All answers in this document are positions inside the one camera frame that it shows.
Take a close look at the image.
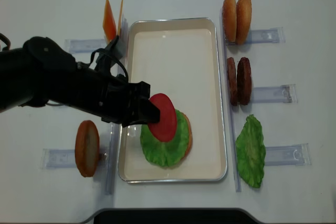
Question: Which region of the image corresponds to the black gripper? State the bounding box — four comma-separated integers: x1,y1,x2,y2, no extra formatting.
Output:
100,76,160,127

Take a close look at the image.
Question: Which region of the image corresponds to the red tomato slice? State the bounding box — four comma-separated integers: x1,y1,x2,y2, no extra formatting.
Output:
148,93,177,143
75,120,100,177

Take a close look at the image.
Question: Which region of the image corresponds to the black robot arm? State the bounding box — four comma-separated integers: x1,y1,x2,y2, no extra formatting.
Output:
1,36,160,127

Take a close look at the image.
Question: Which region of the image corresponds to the green lettuce leaf on bun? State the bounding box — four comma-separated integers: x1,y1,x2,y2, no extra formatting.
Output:
140,110,189,168

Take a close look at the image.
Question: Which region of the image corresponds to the pale yellow cheese slice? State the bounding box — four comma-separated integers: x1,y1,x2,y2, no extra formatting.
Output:
117,0,123,36

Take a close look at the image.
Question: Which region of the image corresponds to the orange cheese slice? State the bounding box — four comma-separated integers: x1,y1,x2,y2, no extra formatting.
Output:
102,0,117,43

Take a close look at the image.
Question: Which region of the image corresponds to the dark brown meat patty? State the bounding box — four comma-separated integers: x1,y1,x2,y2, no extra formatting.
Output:
237,57,252,105

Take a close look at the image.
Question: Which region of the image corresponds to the clear cheese holder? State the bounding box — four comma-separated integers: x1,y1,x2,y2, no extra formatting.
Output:
64,35,125,58

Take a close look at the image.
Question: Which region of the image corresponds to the green lettuce leaf in holder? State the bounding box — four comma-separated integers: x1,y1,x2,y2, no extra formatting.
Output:
236,114,266,188

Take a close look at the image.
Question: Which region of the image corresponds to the clear tomato holder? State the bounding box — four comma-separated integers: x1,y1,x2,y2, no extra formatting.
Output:
41,148,108,169

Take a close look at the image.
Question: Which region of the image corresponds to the clear lettuce holder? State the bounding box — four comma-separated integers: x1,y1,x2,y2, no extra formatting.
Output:
265,143,311,166

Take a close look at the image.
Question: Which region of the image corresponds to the bottom bun slice on tray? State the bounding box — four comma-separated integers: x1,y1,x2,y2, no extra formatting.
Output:
182,113,193,159

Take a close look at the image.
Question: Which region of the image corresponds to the white rectangular metal tray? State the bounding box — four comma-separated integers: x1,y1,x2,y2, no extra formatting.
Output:
118,17,227,183

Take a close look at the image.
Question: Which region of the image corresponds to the dark monitor edge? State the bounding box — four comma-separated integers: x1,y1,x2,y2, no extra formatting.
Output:
93,208,257,223

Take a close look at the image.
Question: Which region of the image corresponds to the orange bun half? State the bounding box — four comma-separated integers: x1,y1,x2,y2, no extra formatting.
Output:
222,0,237,42

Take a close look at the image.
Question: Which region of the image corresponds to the tan bun half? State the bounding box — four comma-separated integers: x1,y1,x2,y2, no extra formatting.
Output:
236,0,252,45

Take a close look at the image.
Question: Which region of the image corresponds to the clear patty holder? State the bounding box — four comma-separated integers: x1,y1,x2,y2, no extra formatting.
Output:
250,84,298,103

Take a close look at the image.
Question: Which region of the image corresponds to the clear bun holder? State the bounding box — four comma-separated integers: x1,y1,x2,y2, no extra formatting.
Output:
244,27,286,45

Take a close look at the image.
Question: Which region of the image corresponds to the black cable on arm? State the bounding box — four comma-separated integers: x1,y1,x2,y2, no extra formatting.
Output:
90,48,129,83

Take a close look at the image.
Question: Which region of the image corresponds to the clear acrylic right rail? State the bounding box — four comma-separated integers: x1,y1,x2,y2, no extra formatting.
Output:
219,12,241,193

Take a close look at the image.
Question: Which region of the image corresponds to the clear acrylic rail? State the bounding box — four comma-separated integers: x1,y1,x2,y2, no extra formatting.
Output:
219,12,241,193
105,14,129,195

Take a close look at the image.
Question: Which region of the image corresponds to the clear acrylic left rail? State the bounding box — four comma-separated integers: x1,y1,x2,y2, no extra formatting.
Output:
105,14,129,195

